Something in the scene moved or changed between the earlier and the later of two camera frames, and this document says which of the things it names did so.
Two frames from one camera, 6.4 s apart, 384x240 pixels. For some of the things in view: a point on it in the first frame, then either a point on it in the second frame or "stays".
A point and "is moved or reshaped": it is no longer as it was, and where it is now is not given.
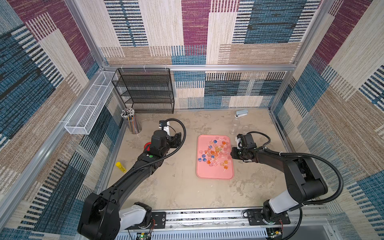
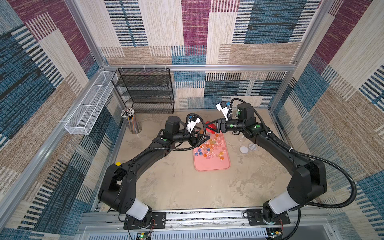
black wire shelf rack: [147, 90] stays
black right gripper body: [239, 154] → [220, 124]
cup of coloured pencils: [133, 123] stays
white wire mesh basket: [82, 118] stays
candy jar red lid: [147, 146] is moved or reshaped
